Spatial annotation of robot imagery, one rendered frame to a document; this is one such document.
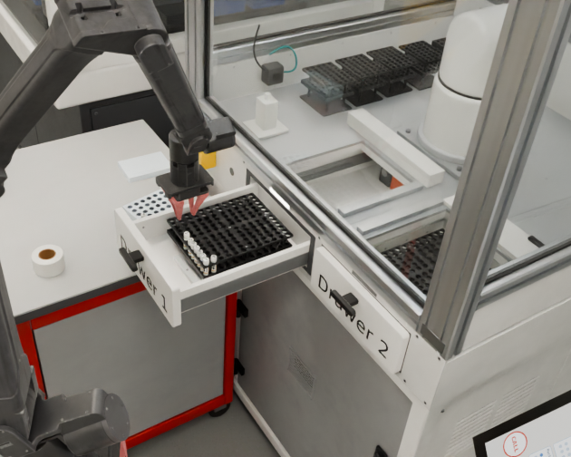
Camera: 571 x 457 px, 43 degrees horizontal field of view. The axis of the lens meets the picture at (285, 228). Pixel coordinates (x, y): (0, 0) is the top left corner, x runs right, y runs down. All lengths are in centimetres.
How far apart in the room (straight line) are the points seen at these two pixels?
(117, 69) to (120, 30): 128
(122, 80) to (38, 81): 125
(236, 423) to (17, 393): 157
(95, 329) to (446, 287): 89
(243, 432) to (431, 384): 105
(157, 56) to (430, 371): 75
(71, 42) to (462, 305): 73
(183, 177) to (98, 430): 68
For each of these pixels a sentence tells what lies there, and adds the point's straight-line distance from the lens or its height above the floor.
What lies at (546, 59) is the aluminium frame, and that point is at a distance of 99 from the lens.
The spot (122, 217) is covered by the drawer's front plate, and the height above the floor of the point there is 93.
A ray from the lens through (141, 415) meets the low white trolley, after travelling 212.
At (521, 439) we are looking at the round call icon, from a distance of 116.
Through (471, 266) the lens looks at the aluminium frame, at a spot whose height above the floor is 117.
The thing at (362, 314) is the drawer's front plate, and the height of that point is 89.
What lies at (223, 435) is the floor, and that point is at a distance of 232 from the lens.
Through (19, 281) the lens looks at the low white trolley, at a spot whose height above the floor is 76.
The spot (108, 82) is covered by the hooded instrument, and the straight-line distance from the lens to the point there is 224.
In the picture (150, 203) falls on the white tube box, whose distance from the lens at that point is 183.
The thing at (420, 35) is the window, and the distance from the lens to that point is 117.
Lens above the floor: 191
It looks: 39 degrees down
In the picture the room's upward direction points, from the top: 6 degrees clockwise
